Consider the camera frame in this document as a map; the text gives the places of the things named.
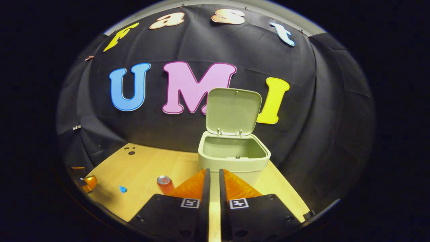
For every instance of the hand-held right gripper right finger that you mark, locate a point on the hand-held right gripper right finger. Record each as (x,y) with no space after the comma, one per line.
(224,218)

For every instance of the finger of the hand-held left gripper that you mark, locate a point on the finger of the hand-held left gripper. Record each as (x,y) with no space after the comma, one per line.
(91,183)
(78,167)

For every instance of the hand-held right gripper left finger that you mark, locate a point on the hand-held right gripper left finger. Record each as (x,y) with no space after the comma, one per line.
(205,218)

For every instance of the blue paper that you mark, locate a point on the blue paper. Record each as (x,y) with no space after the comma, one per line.
(123,189)

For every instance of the red pop can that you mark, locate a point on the red pop can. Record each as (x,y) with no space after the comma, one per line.
(166,188)

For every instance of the pale green garbage bin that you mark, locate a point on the pale green garbage bin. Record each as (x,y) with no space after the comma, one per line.
(231,164)

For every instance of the wooden desktop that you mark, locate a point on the wooden desktop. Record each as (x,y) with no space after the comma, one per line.
(147,168)

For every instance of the small copper clip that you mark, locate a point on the small copper clip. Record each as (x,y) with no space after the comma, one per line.
(89,57)

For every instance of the black backdrop cloth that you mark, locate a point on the black backdrop cloth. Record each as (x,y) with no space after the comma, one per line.
(302,134)

